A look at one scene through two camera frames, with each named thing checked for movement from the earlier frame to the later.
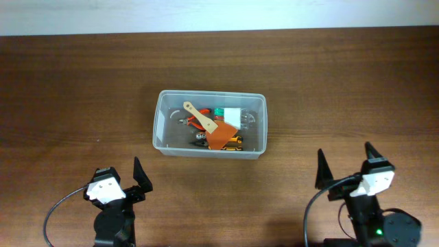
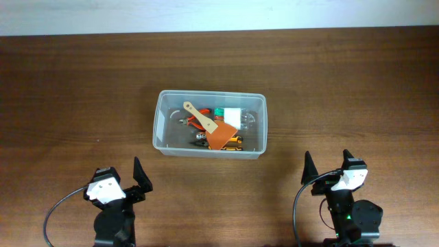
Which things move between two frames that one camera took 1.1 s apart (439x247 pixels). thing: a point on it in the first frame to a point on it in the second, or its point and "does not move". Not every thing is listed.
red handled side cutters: [194, 121] does not move
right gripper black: [324, 177] to [324, 184]
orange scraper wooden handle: [217, 134] does not move
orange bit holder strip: [201, 135] does not move
